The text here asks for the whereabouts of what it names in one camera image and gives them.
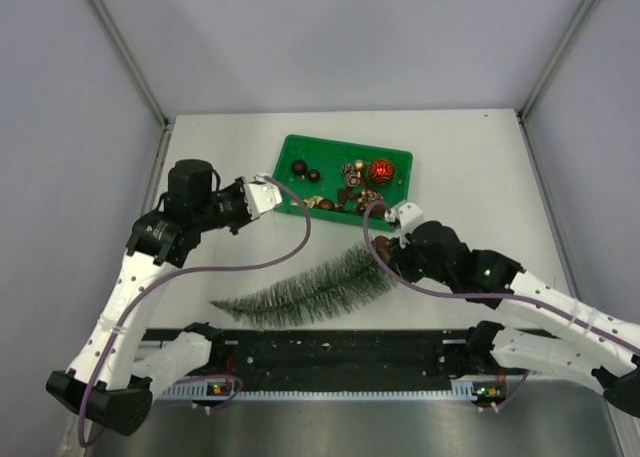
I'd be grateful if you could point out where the brown bauble near front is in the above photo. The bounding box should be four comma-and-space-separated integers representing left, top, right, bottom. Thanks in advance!
318, 199, 335, 211

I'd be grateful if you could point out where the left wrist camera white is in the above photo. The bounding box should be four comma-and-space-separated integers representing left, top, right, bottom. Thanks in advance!
244, 173, 283, 221

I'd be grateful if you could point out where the small brown shiny bauble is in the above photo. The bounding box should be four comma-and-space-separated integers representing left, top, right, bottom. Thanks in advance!
307, 169, 321, 182

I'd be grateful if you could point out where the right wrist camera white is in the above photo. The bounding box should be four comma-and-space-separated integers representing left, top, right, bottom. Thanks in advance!
384, 200, 425, 236

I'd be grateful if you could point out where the gold ribbed ornament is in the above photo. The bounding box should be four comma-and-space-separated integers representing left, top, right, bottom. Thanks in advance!
304, 196, 324, 208

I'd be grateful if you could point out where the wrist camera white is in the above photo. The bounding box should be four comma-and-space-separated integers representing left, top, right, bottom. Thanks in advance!
384, 200, 425, 236
244, 173, 283, 221

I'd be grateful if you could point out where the large brown matte bauble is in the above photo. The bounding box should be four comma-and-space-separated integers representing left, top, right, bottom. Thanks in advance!
291, 160, 308, 178

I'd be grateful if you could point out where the white cable duct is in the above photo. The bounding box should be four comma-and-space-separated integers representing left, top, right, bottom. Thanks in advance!
154, 374, 506, 403

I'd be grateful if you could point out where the large red glitter bauble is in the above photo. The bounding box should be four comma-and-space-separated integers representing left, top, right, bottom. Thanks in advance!
367, 158, 395, 186

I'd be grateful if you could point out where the right aluminium frame post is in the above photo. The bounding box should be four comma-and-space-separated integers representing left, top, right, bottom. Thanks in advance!
517, 0, 602, 126

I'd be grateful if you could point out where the small green christmas tree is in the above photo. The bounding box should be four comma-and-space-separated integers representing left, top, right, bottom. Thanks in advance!
210, 243, 398, 329

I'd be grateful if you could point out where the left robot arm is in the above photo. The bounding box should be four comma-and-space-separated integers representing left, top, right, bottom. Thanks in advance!
46, 159, 281, 436

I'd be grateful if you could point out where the left aluminium frame post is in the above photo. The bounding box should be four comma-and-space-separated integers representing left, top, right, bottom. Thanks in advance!
86, 0, 169, 129

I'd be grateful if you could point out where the aluminium frame post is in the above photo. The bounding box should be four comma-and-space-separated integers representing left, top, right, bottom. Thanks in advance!
86, 0, 169, 129
517, 0, 602, 126

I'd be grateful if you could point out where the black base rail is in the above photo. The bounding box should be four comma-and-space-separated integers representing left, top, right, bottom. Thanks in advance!
139, 327, 526, 391

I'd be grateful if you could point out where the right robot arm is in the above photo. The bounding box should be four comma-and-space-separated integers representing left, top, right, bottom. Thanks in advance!
389, 221, 639, 416

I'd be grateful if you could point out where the brown ribbon pine cone decoration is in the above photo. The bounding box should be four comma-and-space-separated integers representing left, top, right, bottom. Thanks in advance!
335, 187, 384, 216

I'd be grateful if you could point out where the green plastic tray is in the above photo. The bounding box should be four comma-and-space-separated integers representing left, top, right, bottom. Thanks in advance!
273, 134, 413, 227

